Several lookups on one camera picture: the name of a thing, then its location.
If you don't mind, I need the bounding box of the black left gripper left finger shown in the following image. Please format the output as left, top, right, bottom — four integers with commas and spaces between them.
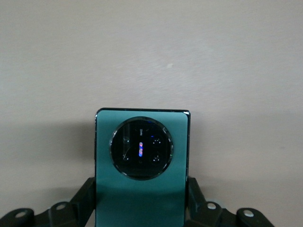
0, 177, 97, 227

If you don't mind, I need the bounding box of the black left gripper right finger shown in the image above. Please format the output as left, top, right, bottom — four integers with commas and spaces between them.
186, 176, 276, 227

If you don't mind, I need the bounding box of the dark green smartphone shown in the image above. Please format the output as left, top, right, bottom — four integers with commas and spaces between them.
94, 108, 191, 227

